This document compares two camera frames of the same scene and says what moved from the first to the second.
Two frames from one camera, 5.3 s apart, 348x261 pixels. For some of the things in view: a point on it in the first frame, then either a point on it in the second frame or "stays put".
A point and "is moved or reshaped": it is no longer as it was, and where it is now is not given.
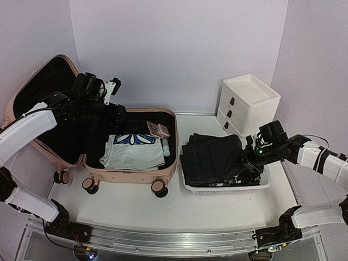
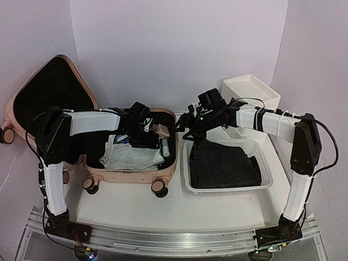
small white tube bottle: (166, 147) stays put
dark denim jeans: (205, 159) is moved or reshaped
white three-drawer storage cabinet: (246, 104) stays put
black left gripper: (115, 120) to (151, 142)
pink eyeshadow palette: (158, 130) stays put
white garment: (132, 151) stays put
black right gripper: (248, 160) to (186, 120)
